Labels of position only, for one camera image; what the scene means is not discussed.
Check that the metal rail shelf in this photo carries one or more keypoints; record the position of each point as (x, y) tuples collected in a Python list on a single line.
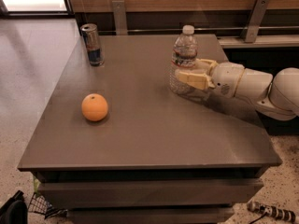
[(230, 38)]

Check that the orange fruit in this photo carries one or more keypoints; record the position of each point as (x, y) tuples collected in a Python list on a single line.
[(94, 107)]

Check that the right metal wall bracket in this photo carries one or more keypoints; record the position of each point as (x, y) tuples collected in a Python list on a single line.
[(251, 30)]

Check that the grey drawer cabinet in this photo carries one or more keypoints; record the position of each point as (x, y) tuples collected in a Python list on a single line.
[(156, 158)]

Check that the metal wall bracket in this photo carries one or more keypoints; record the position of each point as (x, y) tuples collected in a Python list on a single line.
[(119, 13), (251, 30)]

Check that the clear plastic water bottle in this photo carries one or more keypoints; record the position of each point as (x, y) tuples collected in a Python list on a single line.
[(184, 55)]

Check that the black bag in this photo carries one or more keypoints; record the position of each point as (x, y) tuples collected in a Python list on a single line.
[(14, 210)]

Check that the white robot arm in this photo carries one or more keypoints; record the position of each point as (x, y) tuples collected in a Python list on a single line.
[(276, 96)]

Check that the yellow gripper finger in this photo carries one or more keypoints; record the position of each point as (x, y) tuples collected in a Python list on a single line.
[(206, 66), (200, 81)]

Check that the black wire basket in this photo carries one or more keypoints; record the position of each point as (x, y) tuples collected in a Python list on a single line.
[(39, 205)]

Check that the silver blue energy drink can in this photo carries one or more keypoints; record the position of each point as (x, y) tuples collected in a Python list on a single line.
[(93, 45)]

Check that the black white striped handle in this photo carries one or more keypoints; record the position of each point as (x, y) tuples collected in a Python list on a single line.
[(272, 211)]

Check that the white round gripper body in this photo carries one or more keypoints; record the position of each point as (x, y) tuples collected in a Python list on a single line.
[(226, 77)]

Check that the left metal wall bracket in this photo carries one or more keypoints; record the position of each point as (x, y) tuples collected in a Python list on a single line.
[(119, 13)]

